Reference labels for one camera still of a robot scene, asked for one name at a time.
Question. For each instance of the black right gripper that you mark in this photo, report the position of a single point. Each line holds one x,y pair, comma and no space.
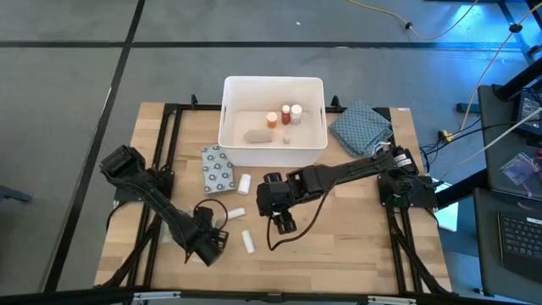
273,195

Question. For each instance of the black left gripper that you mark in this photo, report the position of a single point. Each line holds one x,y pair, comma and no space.
203,250

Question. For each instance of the white perforated plastic basket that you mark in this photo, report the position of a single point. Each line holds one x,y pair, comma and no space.
271,159

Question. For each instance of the beige elastic bandage roll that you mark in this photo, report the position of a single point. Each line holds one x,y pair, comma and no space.
258,136

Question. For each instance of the orange pill bottle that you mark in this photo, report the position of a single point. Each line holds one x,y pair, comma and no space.
271,120

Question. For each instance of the red pill bottle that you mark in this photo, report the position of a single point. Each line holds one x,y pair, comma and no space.
285,116

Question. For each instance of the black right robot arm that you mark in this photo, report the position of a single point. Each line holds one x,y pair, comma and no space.
360,167

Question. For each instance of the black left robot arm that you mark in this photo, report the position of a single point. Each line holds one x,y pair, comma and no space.
165,207

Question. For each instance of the black gantry bar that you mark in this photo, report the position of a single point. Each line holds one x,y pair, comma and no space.
271,297

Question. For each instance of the teal patterned folded cloth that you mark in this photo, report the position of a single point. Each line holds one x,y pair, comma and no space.
360,127

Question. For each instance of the yellow power plug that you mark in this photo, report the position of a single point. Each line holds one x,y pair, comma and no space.
444,135

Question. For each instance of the black diagonal beam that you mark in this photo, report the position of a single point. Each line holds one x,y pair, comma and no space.
521,78
461,190

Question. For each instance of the grey chair foot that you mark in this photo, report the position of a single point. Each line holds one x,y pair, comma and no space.
12,194

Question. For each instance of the grey desk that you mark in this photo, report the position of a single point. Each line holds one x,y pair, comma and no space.
499,144
487,254

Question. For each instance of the white rod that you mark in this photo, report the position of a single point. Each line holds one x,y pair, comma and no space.
508,131

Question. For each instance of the black keyboard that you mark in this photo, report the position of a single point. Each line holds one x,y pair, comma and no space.
523,241

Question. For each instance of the dark desk laptop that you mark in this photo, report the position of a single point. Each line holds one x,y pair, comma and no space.
529,112

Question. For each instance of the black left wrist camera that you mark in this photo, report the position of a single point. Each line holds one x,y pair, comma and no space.
205,218

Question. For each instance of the silver bracket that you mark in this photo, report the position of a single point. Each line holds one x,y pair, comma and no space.
391,300
156,295

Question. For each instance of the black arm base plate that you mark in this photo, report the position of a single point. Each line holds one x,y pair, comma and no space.
127,195
419,197

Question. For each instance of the black frame clamp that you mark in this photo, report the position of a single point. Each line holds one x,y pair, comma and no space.
335,101
194,101

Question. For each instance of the black aluminium table frame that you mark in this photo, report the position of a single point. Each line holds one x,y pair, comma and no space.
203,107

